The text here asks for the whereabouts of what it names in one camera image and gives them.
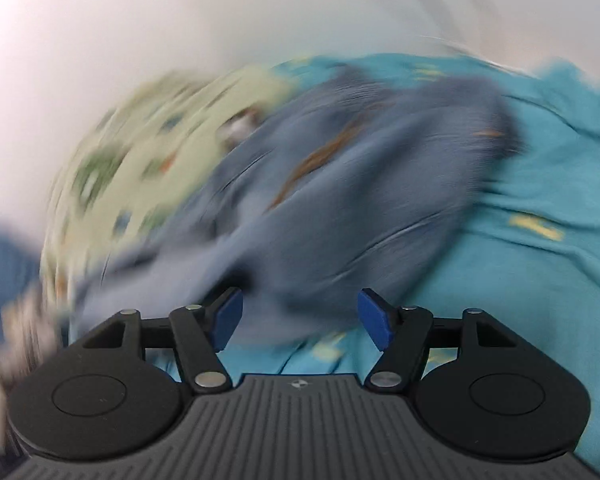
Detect teal printed bed sheet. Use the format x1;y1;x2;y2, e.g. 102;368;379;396
145;52;600;480

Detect blue quilted chair cover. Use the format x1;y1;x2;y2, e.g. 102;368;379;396
0;232;43;341

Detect green printed fleece blanket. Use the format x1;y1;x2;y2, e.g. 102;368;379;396
40;62;301;311

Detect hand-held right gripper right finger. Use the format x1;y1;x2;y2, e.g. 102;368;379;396
357;288;532;392

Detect blue denim pants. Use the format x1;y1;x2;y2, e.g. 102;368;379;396
72;67;526;356

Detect pale speckled cloth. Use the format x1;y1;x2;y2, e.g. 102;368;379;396
0;295;68;461

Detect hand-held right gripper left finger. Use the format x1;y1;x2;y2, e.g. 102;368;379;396
69;287;244;394

